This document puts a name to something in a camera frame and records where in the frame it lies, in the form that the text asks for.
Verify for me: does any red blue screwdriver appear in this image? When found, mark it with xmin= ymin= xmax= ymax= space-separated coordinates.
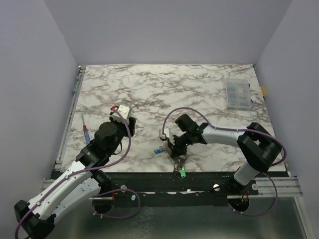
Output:
xmin=81 ymin=115 xmax=91 ymax=145

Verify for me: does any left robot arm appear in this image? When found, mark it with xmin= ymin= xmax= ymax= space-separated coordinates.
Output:
xmin=14 ymin=111 xmax=137 ymax=239

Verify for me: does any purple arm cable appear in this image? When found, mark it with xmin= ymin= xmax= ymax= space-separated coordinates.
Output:
xmin=161 ymin=107 xmax=288 ymax=217
xmin=15 ymin=109 xmax=132 ymax=239

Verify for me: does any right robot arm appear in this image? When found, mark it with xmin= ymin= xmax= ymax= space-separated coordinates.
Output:
xmin=159 ymin=114 xmax=284 ymax=195

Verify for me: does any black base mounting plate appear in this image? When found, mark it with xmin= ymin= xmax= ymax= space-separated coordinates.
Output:
xmin=93 ymin=172 xmax=258 ymax=208

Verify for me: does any green key tag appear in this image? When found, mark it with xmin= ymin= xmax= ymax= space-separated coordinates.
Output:
xmin=179 ymin=168 xmax=186 ymax=178

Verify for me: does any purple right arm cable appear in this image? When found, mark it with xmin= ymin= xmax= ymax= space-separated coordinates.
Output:
xmin=161 ymin=107 xmax=288 ymax=217

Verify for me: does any clear plastic screw organizer box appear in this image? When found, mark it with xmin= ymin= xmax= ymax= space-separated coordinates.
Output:
xmin=225 ymin=79 xmax=252 ymax=110

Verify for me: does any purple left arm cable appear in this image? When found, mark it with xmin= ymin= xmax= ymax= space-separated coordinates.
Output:
xmin=15 ymin=109 xmax=132 ymax=239

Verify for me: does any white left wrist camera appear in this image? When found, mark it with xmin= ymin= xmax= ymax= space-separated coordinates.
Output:
xmin=110 ymin=105 xmax=131 ymax=123

